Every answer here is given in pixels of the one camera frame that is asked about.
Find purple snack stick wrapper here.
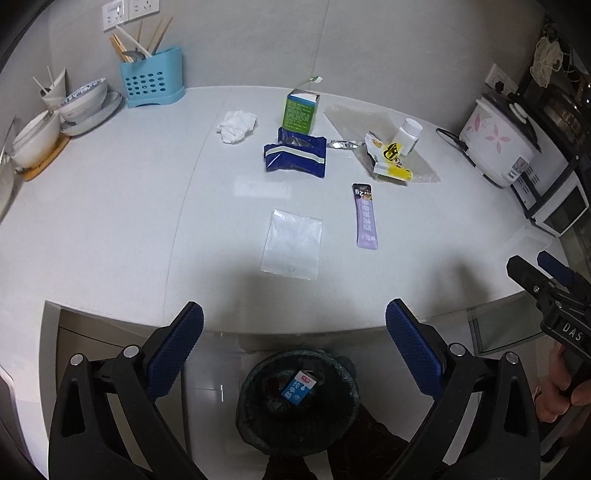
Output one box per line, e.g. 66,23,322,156
353,183,379,250

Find yellow snack bag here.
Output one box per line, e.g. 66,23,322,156
365,131,413,182

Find bubble wrap sheet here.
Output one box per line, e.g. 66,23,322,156
325,105,441,184

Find white tissue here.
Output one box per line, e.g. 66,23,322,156
216,110,257,144

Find green white carton box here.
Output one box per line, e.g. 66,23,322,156
281,75,322,135

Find black trash bin with bag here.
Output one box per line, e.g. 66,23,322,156
235,349,361,457

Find person's right hand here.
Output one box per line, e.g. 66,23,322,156
534,342,590,423

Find white microwave oven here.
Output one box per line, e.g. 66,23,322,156
511,118,590,238

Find blue white packet in bin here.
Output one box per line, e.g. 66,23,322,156
281,371,317,405

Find white rice cooker pink flowers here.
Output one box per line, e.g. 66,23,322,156
459,92,542,188

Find clear plastic zip bag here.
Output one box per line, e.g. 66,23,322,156
260,210,322,281

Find white plastic pill bottle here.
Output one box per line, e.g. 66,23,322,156
392,118,423,156

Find small silver foil wrapper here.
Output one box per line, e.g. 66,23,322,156
327,140,365,150

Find wooden cutting board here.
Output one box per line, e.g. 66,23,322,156
21,134,70,182

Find blue white snack wrapper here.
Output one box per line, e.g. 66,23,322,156
263,127,327,178

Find white ceramic bowl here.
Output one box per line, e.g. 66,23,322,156
12,111,61,170

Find grey ceramic plate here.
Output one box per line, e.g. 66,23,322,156
61,91,123,137

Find blue patterned ceramic bowl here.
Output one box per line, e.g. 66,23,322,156
58,78,108,124

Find blue utensil holder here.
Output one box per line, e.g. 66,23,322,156
119,47,185,108

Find white cup with sticks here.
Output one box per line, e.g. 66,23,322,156
33,67,67,112

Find white plastic spoon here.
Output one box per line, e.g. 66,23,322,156
115,25,152,58

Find wooden chopsticks bundle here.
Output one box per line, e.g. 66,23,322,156
108,16,174,64

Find black power cable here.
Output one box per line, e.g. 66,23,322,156
435,127,493,179

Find white wall socket right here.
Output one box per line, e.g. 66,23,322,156
485,64,518,95

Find white wall socket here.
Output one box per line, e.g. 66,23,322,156
485,64,518,95
128,0,160,21

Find white wall switch plate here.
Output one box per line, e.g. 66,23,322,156
102,0,129,32

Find white wall socket left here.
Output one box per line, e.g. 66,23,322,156
128,0,160,21

